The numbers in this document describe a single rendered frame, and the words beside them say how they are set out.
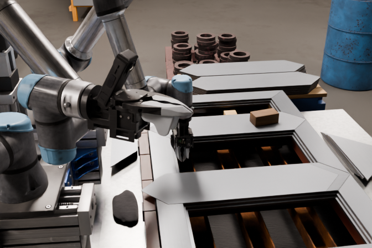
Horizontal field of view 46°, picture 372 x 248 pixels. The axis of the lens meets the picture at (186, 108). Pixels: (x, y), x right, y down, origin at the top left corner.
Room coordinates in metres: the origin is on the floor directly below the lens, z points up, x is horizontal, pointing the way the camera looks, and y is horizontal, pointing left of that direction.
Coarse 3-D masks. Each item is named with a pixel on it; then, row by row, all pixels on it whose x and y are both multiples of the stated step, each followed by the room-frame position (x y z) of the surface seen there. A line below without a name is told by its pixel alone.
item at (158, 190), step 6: (156, 180) 1.32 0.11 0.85; (162, 180) 1.32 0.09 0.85; (150, 186) 1.29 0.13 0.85; (156, 186) 1.29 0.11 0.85; (162, 186) 1.29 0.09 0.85; (150, 192) 1.26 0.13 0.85; (156, 192) 1.26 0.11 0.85; (162, 192) 1.26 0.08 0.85; (156, 198) 1.22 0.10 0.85; (162, 198) 1.22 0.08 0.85
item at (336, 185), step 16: (304, 144) 1.59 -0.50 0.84; (176, 160) 1.49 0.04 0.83; (320, 192) 1.26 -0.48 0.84; (336, 192) 1.27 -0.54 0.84; (192, 208) 1.19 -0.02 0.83; (208, 208) 1.19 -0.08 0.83; (224, 208) 1.20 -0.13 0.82; (352, 224) 1.12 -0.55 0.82; (192, 240) 1.04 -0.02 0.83; (368, 240) 1.03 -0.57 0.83
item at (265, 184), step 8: (248, 168) 1.40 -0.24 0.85; (256, 168) 1.40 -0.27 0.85; (264, 168) 1.40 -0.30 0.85; (256, 176) 1.35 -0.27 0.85; (264, 176) 1.35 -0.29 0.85; (256, 184) 1.30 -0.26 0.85; (264, 184) 1.30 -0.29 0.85; (272, 184) 1.30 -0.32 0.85; (264, 192) 1.26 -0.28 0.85; (272, 192) 1.26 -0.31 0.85; (280, 192) 1.26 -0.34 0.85
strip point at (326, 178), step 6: (312, 168) 1.40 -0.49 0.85; (318, 168) 1.40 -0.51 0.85; (318, 174) 1.36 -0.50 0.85; (324, 174) 1.36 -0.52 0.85; (330, 174) 1.36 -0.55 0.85; (336, 174) 1.36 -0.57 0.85; (318, 180) 1.33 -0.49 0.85; (324, 180) 1.33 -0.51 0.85; (330, 180) 1.33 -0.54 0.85; (324, 186) 1.29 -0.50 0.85
